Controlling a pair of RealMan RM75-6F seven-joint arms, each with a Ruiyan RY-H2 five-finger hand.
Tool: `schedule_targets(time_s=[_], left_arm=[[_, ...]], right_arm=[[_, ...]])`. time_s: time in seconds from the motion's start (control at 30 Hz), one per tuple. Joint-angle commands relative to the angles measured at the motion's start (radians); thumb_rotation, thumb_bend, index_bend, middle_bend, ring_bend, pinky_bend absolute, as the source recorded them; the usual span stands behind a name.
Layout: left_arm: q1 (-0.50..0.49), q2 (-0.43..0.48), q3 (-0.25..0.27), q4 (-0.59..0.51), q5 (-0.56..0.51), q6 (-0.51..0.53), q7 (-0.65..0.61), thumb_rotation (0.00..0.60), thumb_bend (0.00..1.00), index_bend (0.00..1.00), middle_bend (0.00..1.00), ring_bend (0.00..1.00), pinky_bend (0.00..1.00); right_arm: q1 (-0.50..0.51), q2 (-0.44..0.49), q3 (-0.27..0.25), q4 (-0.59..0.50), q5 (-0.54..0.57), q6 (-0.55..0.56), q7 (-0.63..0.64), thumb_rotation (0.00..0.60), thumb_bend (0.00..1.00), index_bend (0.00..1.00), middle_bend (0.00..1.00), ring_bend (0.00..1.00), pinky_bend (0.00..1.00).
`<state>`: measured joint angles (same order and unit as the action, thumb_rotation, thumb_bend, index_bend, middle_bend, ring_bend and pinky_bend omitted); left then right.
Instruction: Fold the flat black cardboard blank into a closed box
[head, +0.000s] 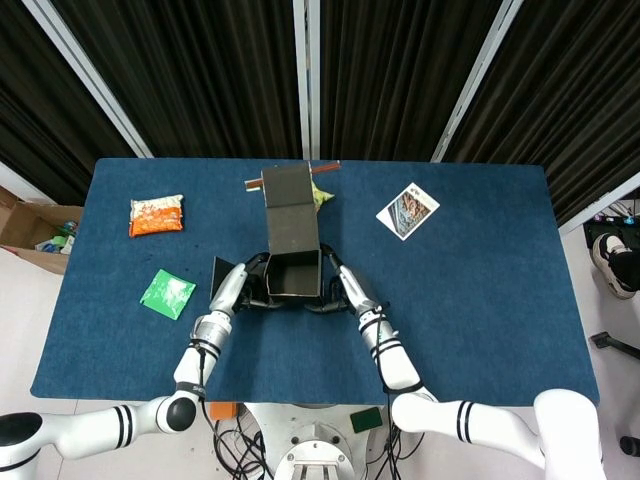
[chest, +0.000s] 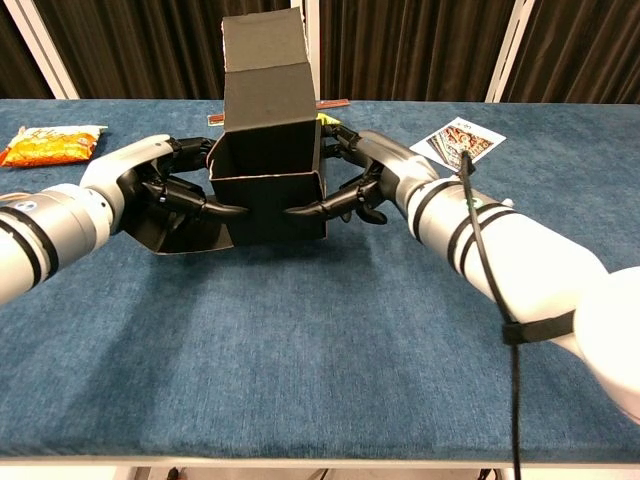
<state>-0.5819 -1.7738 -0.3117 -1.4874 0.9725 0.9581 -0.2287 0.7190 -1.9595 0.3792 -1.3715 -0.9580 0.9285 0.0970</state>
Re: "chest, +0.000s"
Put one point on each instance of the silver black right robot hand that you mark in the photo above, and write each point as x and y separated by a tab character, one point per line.
395	160

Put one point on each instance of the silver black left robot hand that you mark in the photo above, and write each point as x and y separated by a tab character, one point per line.
125	160

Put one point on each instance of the black cardboard box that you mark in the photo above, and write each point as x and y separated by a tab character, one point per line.
270	100

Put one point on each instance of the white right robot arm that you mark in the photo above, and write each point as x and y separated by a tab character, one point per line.
525	260

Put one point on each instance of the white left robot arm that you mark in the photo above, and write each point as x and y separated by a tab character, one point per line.
45	230

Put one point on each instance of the white bordered photo card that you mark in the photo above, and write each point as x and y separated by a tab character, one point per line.
450	142

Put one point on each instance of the orange white snack packet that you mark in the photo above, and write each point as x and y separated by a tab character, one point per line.
50	147

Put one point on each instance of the yellow green snack bag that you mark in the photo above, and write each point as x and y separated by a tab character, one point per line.
329	120

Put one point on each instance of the long brown chopstick sleeve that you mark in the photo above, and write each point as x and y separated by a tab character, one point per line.
332	104

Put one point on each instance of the blue felt table mat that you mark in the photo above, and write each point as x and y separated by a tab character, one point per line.
320	350

